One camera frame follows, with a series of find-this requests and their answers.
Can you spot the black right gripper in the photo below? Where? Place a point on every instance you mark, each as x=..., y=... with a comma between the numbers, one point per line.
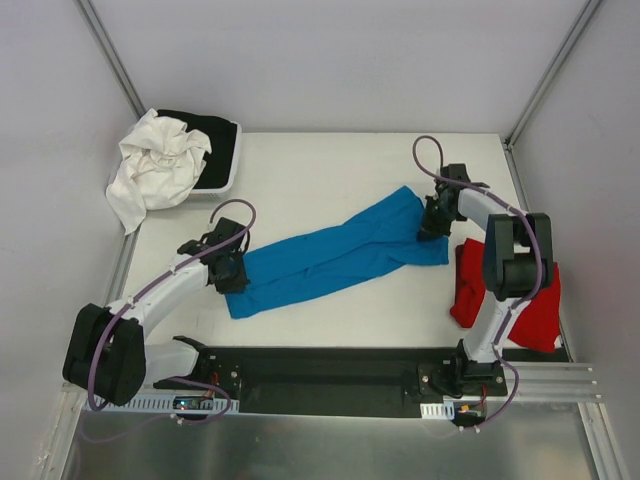
x=431, y=223

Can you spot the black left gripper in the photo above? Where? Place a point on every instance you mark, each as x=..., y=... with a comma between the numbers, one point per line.
x=232, y=279

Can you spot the blue t-shirt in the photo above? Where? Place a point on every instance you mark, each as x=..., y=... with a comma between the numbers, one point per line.
x=375, y=242

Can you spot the white laundry basket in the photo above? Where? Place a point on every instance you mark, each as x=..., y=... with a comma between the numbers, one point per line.
x=168, y=154

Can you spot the white t-shirt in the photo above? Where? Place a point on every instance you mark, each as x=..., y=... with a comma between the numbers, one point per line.
x=161, y=162

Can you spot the red t-shirt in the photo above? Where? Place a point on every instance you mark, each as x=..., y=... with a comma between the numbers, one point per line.
x=538, y=326

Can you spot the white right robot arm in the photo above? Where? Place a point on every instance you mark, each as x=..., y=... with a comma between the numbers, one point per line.
x=517, y=263

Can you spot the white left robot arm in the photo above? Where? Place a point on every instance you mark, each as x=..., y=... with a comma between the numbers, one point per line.
x=108, y=354

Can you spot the black t-shirt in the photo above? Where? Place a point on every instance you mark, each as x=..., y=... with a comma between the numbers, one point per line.
x=224, y=139

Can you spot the black robot base mount plate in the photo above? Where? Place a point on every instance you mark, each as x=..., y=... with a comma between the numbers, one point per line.
x=387, y=402

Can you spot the white slotted cable duct left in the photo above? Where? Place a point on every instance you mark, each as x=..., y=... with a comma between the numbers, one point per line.
x=172, y=403

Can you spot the white slotted cable duct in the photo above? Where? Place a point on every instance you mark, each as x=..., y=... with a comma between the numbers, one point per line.
x=172, y=403
x=438, y=411

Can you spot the aluminium table edge rail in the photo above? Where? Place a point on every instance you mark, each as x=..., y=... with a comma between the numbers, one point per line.
x=526, y=382

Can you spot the white slotted cable duct right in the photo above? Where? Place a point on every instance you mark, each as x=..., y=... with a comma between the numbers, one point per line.
x=438, y=411

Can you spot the aluminium frame post right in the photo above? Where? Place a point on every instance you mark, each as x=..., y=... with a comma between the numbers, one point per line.
x=577, y=29

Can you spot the aluminium frame post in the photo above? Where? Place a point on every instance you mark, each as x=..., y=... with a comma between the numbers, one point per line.
x=577, y=29
x=100, y=34

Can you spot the aluminium frame post left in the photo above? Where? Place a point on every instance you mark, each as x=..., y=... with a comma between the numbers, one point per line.
x=100, y=34

